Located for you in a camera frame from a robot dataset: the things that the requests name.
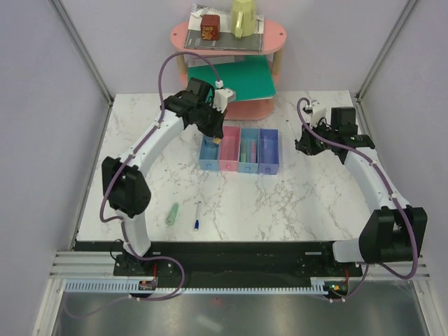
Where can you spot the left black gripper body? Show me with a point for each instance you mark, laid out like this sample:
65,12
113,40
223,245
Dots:
209,120

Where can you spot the green folder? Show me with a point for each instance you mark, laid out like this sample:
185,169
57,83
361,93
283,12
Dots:
249,76

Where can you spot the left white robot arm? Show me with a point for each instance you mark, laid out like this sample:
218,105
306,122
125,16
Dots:
124,184

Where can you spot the pink highlighter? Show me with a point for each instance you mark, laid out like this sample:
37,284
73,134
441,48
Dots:
252,152

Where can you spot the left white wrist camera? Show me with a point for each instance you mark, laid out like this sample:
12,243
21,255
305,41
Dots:
222,97

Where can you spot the sky blue drawer bin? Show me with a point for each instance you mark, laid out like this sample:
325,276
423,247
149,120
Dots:
249,134

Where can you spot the green highlighter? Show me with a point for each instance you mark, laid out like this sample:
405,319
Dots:
171,218
243,151

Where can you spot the pink two-tier shelf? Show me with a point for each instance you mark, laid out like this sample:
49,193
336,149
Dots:
274,39

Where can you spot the red-brown cube box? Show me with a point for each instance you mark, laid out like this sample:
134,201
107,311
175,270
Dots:
210,27

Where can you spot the grey setup manual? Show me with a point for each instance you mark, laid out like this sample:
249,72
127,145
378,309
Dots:
227,40

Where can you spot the spiral notebook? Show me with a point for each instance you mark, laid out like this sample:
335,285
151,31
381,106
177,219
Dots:
199,11

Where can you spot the blue cap pen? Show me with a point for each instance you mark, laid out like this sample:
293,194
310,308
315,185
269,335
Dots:
197,217

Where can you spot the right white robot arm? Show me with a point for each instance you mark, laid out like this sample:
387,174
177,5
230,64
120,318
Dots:
395,229

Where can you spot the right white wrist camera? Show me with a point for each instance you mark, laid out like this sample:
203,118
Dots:
316,111

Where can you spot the light blue cable duct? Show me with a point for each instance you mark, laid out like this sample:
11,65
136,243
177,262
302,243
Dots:
143,287

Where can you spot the purple drawer bin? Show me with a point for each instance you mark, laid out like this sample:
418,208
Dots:
268,157

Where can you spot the light blue drawer bin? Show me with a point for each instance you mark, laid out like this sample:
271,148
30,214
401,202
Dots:
208,157

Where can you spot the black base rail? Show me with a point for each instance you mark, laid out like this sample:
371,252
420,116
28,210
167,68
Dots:
231,263

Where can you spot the pink drawer bin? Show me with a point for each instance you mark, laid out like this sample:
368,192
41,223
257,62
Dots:
228,159

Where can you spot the black cap pen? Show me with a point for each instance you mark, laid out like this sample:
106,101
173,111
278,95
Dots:
291,129

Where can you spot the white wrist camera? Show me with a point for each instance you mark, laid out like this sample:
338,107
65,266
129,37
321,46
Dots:
222,97
316,111

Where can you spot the yellow plastic pitcher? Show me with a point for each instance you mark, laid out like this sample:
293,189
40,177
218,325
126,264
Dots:
243,18

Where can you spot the clear cup of pins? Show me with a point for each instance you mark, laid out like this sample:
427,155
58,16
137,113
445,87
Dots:
210,142

